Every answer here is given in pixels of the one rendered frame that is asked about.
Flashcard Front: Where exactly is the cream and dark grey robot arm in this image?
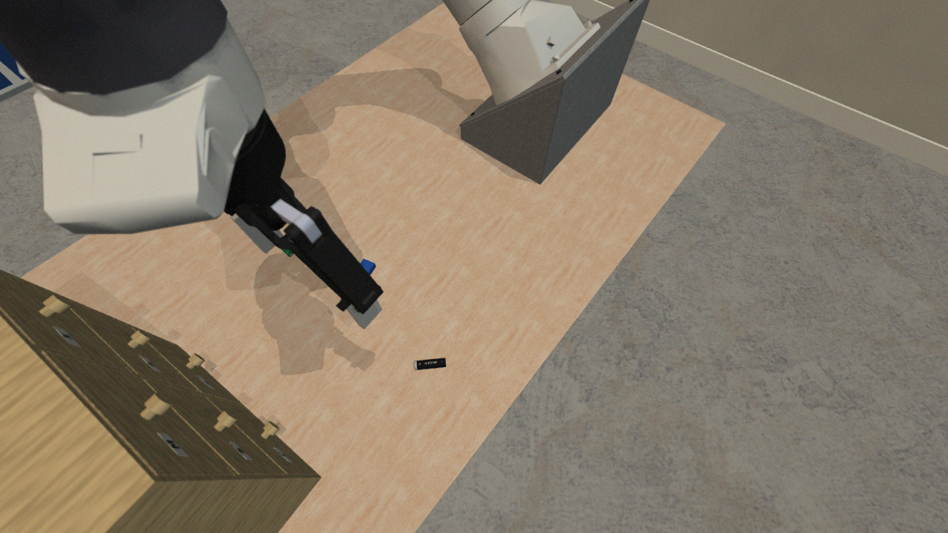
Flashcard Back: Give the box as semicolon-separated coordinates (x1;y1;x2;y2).
0;0;600;235

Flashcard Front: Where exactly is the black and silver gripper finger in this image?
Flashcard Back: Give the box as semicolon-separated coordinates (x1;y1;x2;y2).
224;205;283;254
233;178;384;329

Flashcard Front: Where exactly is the black aa battery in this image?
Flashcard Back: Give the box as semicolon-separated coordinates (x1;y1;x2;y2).
414;358;446;370

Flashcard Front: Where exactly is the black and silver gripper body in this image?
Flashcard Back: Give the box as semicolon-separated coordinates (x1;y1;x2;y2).
225;109;296;231

